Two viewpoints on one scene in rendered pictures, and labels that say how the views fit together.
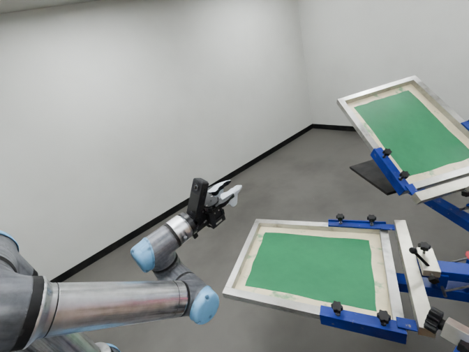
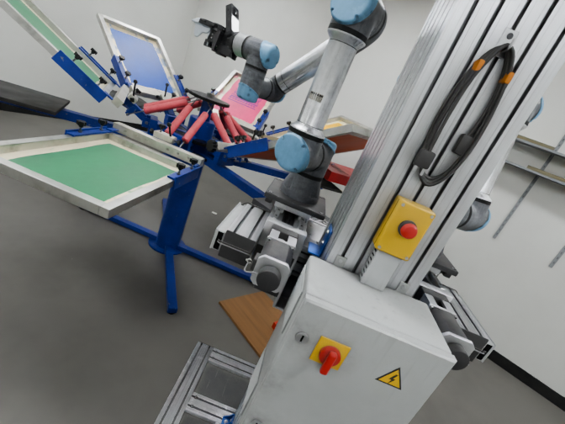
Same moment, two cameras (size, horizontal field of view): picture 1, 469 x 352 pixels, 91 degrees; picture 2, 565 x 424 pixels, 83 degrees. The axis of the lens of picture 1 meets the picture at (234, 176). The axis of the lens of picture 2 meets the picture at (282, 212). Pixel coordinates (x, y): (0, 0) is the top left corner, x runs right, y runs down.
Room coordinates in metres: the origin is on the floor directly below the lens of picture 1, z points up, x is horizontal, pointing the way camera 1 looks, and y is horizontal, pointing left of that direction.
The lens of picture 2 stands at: (0.82, 1.36, 1.59)
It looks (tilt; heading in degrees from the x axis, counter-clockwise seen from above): 20 degrees down; 240
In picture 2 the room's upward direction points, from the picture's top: 23 degrees clockwise
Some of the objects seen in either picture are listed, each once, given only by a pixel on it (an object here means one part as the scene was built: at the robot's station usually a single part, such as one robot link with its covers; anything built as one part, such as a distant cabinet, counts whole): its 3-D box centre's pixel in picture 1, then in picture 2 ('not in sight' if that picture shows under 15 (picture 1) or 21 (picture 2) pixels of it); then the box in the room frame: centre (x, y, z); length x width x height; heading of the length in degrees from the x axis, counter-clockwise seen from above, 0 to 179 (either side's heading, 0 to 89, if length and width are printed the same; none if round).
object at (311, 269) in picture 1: (336, 253); (129, 143); (0.80, -0.37, 1.05); 1.08 x 0.61 x 0.23; 59
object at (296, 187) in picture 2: not in sight; (303, 182); (0.23, 0.39, 1.31); 0.15 x 0.15 x 0.10
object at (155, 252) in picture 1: (155, 248); (261, 54); (0.49, 0.25, 1.65); 0.11 x 0.08 x 0.09; 126
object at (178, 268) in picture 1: (174, 275); (253, 84); (0.48, 0.24, 1.56); 0.11 x 0.08 x 0.11; 36
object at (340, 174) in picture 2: not in sight; (344, 174); (-1.08, -1.13, 1.06); 0.61 x 0.46 x 0.12; 179
